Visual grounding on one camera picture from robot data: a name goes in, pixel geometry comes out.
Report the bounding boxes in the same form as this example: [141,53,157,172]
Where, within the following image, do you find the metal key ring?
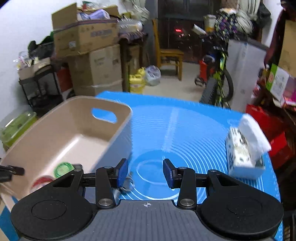
[112,172,135,202]

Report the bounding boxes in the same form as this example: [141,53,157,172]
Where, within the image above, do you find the clear tape roll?
[30,175,55,193]

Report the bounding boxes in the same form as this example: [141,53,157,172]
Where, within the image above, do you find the green round tin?
[54,162,75,178]

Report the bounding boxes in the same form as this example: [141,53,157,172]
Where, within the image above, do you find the beige plastic storage bin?
[1,96,132,209]

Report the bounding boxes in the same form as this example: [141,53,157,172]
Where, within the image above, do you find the black remote control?
[72,164,83,170]

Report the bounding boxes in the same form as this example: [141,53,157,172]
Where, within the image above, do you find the green lidded plastic container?
[1,111,38,151]

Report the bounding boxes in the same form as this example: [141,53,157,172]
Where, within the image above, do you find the blue silicone baking mat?
[9,92,283,240]

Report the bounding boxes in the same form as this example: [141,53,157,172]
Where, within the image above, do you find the white tissue box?
[225,114,271,180]

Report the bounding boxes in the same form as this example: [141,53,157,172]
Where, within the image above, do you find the black metal shelf rack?
[18,64,63,117]

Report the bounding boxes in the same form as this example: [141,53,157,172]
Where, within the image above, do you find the lower wrapped cardboard box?
[73,80,122,96]

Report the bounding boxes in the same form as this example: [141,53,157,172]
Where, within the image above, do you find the green black bicycle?
[193,25,234,108]

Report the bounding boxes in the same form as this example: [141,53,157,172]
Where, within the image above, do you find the yellow detergent jug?
[129,67,145,94]

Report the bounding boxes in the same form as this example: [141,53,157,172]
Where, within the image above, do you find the grey plastic bag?
[144,65,161,86]

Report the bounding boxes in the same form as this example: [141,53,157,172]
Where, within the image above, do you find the middle stacked cardboard box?
[67,44,122,87]

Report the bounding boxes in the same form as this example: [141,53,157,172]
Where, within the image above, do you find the stacked cardboard box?
[52,3,118,58]
[67,44,122,87]

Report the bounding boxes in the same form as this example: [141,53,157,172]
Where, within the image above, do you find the red bucket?
[199,59,214,82]

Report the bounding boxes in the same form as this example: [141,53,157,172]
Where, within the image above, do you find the wooden chair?
[152,19,184,81]

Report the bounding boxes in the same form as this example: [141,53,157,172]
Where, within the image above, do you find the white green product box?
[265,64,290,100]

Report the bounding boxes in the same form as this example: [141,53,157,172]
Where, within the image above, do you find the white freezer cabinet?
[226,39,268,112]

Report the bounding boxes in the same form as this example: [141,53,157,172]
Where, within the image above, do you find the top stacked cardboard box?
[52,3,118,58]

